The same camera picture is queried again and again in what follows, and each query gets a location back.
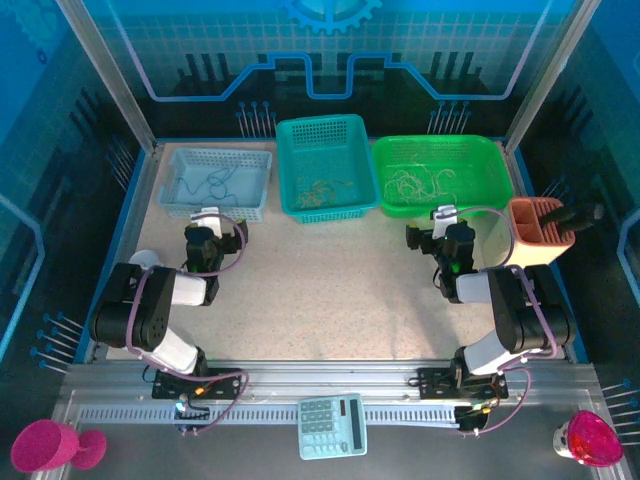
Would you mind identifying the thin white cable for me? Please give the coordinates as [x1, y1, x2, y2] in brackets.
[419, 167, 457, 200]
[387, 169, 426, 204]

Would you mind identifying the thin blue cable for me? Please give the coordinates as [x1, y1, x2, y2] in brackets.
[202, 167, 239, 204]
[178, 172, 212, 204]

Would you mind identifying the teal plastic basket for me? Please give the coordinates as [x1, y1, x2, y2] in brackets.
[275, 113, 381, 225]

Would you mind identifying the pale blue plastic basket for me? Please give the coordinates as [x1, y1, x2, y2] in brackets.
[158, 148, 274, 222]

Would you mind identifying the terracotta and beige utensil holder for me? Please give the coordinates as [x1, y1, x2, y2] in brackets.
[482, 196, 577, 267]

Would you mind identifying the green plastic basket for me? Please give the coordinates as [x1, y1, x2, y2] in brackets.
[370, 134, 515, 220]

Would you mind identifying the pale blue calculator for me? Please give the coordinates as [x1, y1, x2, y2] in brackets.
[298, 393, 369, 461]

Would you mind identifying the magenta glossy goblet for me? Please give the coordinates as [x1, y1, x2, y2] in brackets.
[552, 409, 625, 469]

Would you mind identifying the pink matte goblet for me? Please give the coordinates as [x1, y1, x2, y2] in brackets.
[9, 418, 108, 474]

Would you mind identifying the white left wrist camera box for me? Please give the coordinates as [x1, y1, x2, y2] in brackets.
[191, 206, 225, 240]

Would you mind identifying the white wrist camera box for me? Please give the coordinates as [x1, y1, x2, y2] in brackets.
[191, 206, 225, 240]
[430, 204, 459, 239]

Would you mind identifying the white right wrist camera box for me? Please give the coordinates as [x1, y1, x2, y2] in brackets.
[430, 204, 459, 239]

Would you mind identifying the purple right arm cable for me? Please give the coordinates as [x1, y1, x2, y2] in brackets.
[455, 206, 559, 436]

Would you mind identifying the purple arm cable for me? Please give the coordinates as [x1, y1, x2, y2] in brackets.
[124, 212, 250, 435]
[455, 206, 559, 436]

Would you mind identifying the black handle in holder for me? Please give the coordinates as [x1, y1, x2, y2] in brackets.
[542, 202, 605, 235]

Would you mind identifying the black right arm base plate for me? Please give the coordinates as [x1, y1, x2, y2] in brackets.
[417, 368, 510, 401]

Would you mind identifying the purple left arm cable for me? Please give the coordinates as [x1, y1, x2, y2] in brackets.
[124, 212, 250, 435]

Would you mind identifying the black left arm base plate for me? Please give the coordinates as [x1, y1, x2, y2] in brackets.
[152, 368, 245, 401]

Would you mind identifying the aluminium mounting rail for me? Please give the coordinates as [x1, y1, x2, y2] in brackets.
[62, 359, 599, 406]

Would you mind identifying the slotted grey cable duct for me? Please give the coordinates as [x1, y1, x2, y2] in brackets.
[78, 404, 464, 427]

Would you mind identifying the aluminium frame post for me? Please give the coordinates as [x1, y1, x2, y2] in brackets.
[503, 0, 604, 151]
[54, 0, 159, 154]

